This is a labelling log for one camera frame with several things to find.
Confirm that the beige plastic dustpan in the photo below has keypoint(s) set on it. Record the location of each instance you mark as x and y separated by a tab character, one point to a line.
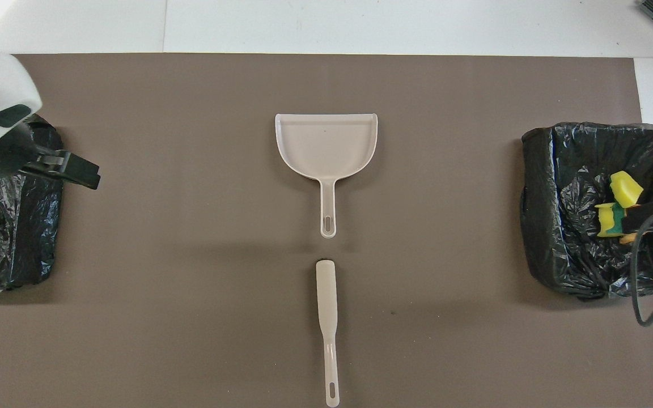
326	144

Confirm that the brown table mat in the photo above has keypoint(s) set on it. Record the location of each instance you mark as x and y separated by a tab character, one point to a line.
326	90

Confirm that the black bag lined bin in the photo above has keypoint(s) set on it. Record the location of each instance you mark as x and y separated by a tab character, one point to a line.
564	187
26	238

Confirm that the yellow sponge piece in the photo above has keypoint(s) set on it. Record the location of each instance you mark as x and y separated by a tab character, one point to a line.
626	190
609	221

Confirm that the beige hand brush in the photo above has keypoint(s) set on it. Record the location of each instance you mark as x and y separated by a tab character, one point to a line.
326	294

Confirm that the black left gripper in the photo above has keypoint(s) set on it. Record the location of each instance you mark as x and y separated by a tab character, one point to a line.
3	156

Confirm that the striped croissant piece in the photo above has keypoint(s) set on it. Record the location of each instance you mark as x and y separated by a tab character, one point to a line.
628	238

